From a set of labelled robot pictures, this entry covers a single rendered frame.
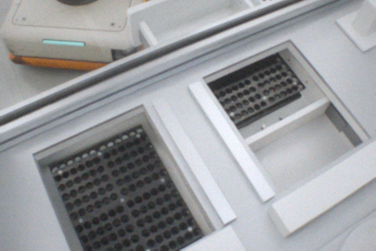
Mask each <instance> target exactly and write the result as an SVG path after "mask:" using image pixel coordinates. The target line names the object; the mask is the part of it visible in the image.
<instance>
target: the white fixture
mask: <svg viewBox="0 0 376 251"><path fill-rule="evenodd" d="M335 23H336V24H337V25H338V26H339V27H340V28H341V29H342V30H343V31H344V32H345V33H346V34H347V36H348V37H349V38H350V39H351V40H352V41H353V42H354V43H355V45H356V46H357V47H358V48H359V49H360V50H361V51H362V52H365V51H367V50H369V49H371V48H373V47H375V46H376V0H365V1H364V3H363V4H362V5H361V8H360V10H357V11H355V12H353V13H351V14H348V15H346V16H344V17H342V18H340V19H337V20H336V21H335Z"/></svg>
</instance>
